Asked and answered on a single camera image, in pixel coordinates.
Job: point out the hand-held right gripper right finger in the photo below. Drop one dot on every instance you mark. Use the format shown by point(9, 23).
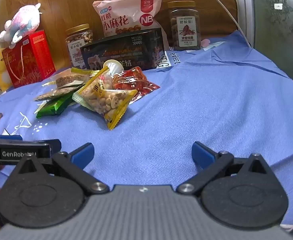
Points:
point(202, 152)

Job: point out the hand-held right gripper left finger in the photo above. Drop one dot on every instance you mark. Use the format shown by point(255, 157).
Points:
point(82, 152)

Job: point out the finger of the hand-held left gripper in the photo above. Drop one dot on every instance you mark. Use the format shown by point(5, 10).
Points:
point(10, 137)
point(54, 145)

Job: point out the green snack packet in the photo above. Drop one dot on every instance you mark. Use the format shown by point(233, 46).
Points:
point(55, 106)

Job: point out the clear seed bar packet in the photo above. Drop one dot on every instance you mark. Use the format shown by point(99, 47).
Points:
point(54, 93)

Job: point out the yellow nut snack packet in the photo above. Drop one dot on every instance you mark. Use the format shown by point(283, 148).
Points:
point(106, 103)
point(99, 81)

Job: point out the clear round cake packet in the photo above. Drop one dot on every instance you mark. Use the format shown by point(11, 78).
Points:
point(66, 80)

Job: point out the red date snack packet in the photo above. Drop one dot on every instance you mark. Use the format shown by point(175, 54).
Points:
point(132, 81)

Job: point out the white jelly cup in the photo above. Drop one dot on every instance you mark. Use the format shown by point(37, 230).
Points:
point(114, 66)

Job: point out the dark tin box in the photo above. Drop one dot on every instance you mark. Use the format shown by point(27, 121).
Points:
point(126, 51)

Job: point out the blue printed cloth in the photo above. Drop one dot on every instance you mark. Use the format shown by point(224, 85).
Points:
point(199, 100)

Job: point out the yellow duck plush toy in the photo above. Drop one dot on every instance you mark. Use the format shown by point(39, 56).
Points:
point(0, 72)

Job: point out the red gift box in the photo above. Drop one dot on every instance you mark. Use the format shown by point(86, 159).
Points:
point(31, 60)

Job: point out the cashew jar with gold lid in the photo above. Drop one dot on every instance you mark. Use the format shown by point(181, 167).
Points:
point(77, 47)

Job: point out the pink white plush toy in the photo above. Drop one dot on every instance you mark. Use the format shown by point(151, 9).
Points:
point(21, 22)

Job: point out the pecan jar with gold lid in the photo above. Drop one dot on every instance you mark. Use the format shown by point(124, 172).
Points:
point(185, 25)

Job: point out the brown padded board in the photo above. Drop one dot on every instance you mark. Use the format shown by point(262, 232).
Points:
point(216, 17)

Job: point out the wooden headboard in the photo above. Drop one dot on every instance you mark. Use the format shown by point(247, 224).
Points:
point(66, 2)

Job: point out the pink snack bag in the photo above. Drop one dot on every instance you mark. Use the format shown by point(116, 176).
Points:
point(126, 12)

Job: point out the patterned glass door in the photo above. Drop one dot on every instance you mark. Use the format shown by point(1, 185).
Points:
point(279, 25)

